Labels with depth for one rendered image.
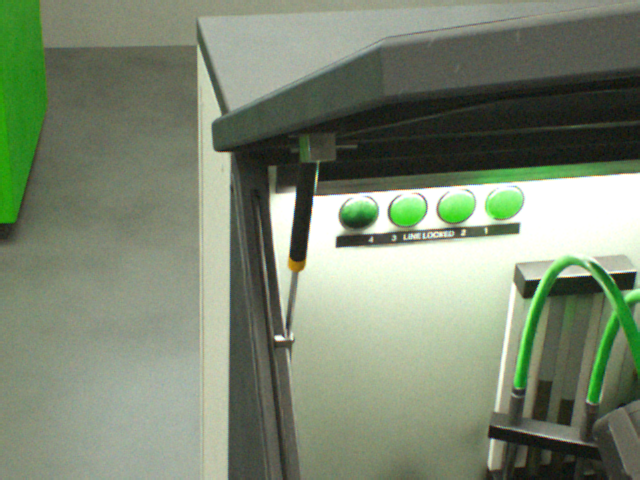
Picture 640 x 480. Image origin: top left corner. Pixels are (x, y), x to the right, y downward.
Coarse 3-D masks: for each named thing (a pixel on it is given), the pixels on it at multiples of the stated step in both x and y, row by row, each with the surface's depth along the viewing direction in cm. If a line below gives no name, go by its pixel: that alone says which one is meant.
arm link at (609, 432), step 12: (624, 408) 103; (636, 408) 103; (600, 420) 105; (612, 420) 103; (624, 420) 103; (636, 420) 103; (600, 432) 104; (612, 432) 102; (624, 432) 103; (636, 432) 103; (600, 444) 105; (612, 444) 103; (624, 444) 102; (636, 444) 102; (612, 456) 103; (624, 456) 102; (636, 456) 102; (612, 468) 104; (624, 468) 102; (636, 468) 102
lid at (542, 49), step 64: (384, 64) 75; (448, 64) 72; (512, 64) 70; (576, 64) 68; (256, 128) 121; (320, 128) 111; (384, 128) 137; (448, 128) 138; (512, 128) 140; (576, 128) 154
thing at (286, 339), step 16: (304, 176) 120; (304, 192) 122; (304, 208) 124; (304, 224) 127; (304, 240) 129; (288, 256) 133; (304, 256) 132; (288, 304) 141; (288, 320) 143; (288, 336) 146; (288, 352) 148
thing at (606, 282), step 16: (576, 256) 144; (560, 272) 151; (592, 272) 140; (544, 288) 155; (608, 288) 137; (624, 304) 135; (528, 320) 160; (624, 320) 133; (528, 336) 162; (528, 352) 163; (528, 368) 165; (512, 384) 167
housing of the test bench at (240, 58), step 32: (576, 0) 185; (608, 0) 185; (224, 32) 171; (256, 32) 172; (288, 32) 172; (320, 32) 172; (352, 32) 173; (384, 32) 173; (416, 32) 174; (224, 64) 163; (256, 64) 163; (288, 64) 164; (320, 64) 164; (224, 96) 156; (256, 96) 156; (224, 160) 159; (224, 192) 161; (224, 224) 164; (224, 256) 166; (224, 288) 169; (224, 320) 171; (224, 352) 173; (224, 384) 176; (224, 416) 178; (224, 448) 181
